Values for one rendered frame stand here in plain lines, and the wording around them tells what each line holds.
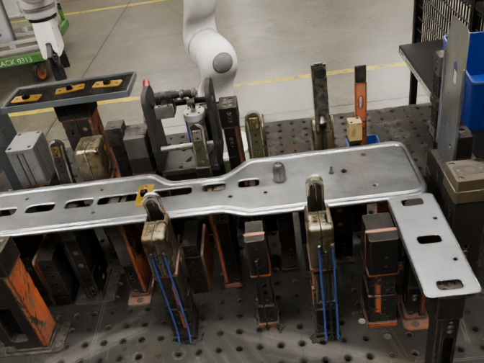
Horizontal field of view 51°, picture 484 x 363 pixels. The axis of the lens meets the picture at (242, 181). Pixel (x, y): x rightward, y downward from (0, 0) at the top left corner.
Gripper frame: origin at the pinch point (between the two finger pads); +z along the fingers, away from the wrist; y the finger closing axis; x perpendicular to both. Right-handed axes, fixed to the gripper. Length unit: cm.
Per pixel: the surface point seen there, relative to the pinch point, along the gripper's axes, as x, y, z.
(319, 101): 65, 32, 10
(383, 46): 203, -245, 122
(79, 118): 0.9, 4.9, 13.3
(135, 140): 16.7, 22.1, 14.9
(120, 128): 13.3, 17.9, 12.8
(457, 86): 88, 55, 1
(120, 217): 11, 45, 22
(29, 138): -11.1, 15.5, 11.1
